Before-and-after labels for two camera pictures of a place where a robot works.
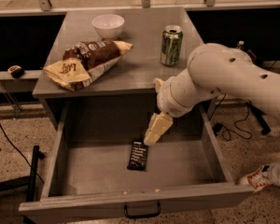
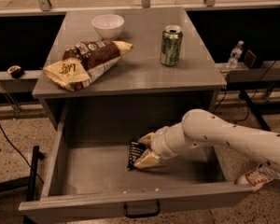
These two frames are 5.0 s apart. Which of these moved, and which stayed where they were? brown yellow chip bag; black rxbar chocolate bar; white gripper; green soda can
Moved: white gripper
Stayed: green soda can; black rxbar chocolate bar; brown yellow chip bag
